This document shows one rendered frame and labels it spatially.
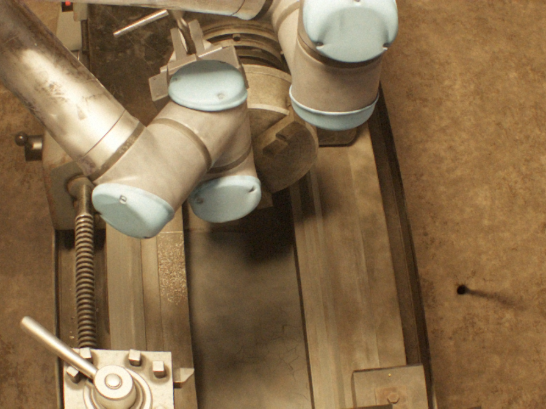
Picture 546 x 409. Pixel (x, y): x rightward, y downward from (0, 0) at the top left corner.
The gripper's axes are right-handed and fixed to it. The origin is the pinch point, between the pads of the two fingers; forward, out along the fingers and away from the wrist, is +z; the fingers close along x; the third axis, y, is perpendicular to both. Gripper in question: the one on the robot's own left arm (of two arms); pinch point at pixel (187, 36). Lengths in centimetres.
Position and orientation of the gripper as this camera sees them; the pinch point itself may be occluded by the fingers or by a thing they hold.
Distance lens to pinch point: 162.0
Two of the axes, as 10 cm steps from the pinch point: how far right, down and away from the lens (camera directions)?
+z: -2.1, -7.5, 6.3
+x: 9.3, -3.4, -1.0
